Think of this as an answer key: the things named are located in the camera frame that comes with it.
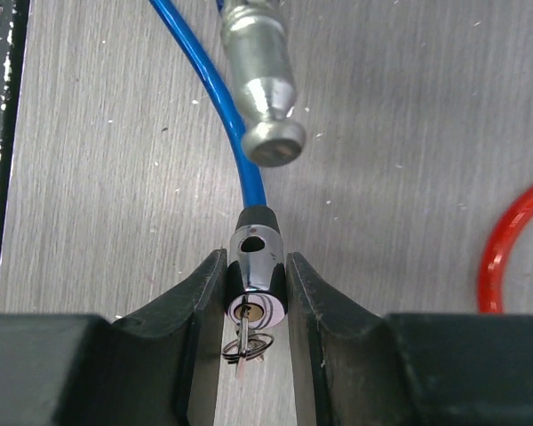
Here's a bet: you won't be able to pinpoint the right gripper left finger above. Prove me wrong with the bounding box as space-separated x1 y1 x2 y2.
0 249 227 425

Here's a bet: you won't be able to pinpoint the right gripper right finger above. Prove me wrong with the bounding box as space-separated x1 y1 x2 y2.
286 252 533 425

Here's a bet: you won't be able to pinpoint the blue lock keys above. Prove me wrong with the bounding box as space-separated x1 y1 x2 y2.
221 304 274 380

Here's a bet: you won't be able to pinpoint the red cable lock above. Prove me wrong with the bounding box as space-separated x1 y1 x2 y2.
476 185 533 314

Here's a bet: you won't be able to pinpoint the blue cable lock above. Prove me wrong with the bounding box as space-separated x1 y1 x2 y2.
152 1 306 330

